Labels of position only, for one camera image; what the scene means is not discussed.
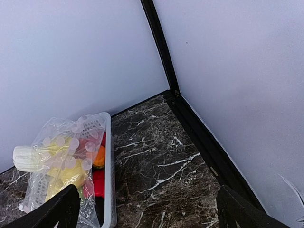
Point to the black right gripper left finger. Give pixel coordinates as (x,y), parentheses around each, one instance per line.
(60,211)

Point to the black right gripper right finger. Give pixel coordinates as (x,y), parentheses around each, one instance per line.
(234,211)

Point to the yellow napa cabbage toy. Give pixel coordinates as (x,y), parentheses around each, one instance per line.
(54,161)

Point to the clear zip top bag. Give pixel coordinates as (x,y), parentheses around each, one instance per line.
(37,185)

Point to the white plastic basket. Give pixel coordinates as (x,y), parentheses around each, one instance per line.
(98,212)

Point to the red toy pepper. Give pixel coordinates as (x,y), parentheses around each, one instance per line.
(99,183)

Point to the orange toy fruit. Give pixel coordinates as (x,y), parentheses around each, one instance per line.
(99,161)

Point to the black enclosure frame post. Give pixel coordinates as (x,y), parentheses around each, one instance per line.
(216,158)

